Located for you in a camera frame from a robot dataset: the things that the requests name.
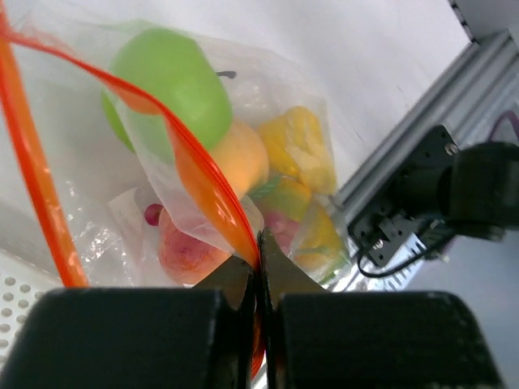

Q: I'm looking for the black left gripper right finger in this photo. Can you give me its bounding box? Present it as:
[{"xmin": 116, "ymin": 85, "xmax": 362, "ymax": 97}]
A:
[{"xmin": 258, "ymin": 230, "xmax": 505, "ymax": 388}]

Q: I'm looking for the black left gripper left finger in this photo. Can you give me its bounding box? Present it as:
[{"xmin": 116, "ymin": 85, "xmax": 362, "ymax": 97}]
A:
[{"xmin": 1, "ymin": 257, "xmax": 255, "ymax": 388}]

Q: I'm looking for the pink peach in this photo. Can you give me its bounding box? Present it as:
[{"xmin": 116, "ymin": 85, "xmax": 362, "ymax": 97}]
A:
[{"xmin": 157, "ymin": 208, "xmax": 231, "ymax": 285}]

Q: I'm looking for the red grape bunch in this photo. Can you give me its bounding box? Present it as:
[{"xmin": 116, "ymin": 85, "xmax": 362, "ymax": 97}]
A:
[{"xmin": 144, "ymin": 204, "xmax": 299, "ymax": 255}]

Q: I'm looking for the orange peach with leaf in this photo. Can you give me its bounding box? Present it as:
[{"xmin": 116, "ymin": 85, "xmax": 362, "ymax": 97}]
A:
[{"xmin": 209, "ymin": 119, "xmax": 269, "ymax": 199}]

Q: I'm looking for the clear orange zip bag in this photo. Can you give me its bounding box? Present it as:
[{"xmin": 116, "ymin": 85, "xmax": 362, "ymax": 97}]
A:
[{"xmin": 0, "ymin": 0, "xmax": 354, "ymax": 382}]

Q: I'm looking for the yellow pear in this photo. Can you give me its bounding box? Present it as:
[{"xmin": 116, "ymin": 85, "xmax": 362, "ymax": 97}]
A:
[{"xmin": 257, "ymin": 105, "xmax": 337, "ymax": 195}]

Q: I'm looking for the green apple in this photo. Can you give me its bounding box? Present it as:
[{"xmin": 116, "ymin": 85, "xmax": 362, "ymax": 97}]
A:
[{"xmin": 110, "ymin": 28, "xmax": 233, "ymax": 150}]

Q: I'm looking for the yellow green mango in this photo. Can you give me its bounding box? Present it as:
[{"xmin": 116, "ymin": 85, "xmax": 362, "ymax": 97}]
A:
[{"xmin": 248, "ymin": 176, "xmax": 350, "ymax": 283}]

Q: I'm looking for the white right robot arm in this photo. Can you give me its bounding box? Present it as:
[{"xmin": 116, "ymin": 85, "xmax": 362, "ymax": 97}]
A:
[{"xmin": 444, "ymin": 142, "xmax": 518, "ymax": 242}]

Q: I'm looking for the white perforated plastic basket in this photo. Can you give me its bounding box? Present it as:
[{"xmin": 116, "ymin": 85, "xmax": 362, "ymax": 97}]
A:
[{"xmin": 0, "ymin": 249, "xmax": 62, "ymax": 368}]

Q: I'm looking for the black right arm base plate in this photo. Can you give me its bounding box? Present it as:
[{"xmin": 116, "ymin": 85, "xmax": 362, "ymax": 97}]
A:
[{"xmin": 348, "ymin": 125, "xmax": 457, "ymax": 267}]

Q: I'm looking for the aluminium front rail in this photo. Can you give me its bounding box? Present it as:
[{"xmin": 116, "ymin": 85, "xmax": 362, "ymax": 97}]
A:
[{"xmin": 328, "ymin": 29, "xmax": 518, "ymax": 292}]

